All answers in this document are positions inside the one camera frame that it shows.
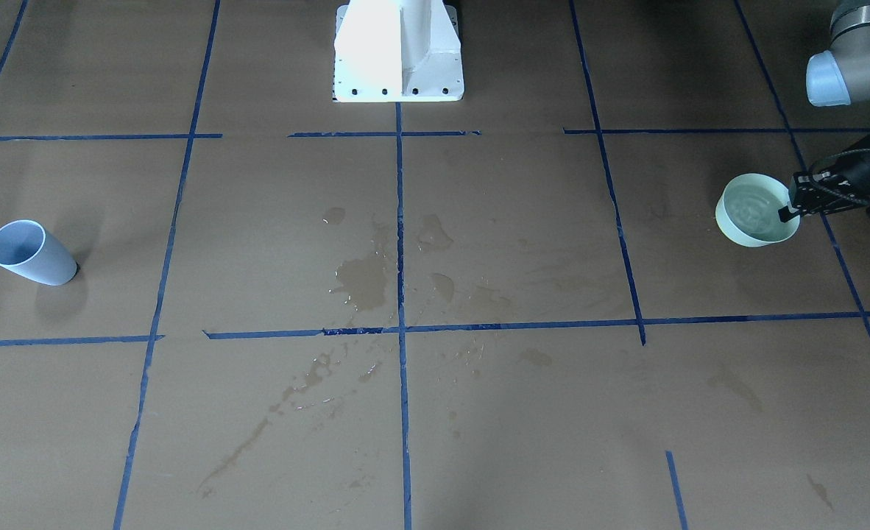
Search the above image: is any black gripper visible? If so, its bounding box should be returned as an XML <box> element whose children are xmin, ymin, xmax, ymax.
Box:
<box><xmin>778</xmin><ymin>151</ymin><xmax>870</xmax><ymax>224</ymax></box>

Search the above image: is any green bowl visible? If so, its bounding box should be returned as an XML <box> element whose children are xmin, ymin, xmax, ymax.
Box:
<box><xmin>715</xmin><ymin>172</ymin><xmax>801</xmax><ymax>247</ymax></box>

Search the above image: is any blue-grey cup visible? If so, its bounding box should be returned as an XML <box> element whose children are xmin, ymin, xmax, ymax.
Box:
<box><xmin>0</xmin><ymin>220</ymin><xmax>79</xmax><ymax>286</ymax></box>

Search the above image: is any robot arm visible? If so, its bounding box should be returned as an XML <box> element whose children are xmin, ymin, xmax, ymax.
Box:
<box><xmin>778</xmin><ymin>1</ymin><xmax>870</xmax><ymax>222</ymax></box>

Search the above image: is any brown paper table cover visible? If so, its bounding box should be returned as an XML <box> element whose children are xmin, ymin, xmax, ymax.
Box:
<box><xmin>0</xmin><ymin>1</ymin><xmax>870</xmax><ymax>529</ymax></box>

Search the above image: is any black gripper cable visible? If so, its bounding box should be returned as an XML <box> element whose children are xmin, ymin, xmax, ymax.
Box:
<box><xmin>809</xmin><ymin>146</ymin><xmax>870</xmax><ymax>203</ymax></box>

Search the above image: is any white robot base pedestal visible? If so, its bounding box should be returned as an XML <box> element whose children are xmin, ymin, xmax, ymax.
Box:
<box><xmin>332</xmin><ymin>1</ymin><xmax>465</xmax><ymax>103</ymax></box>

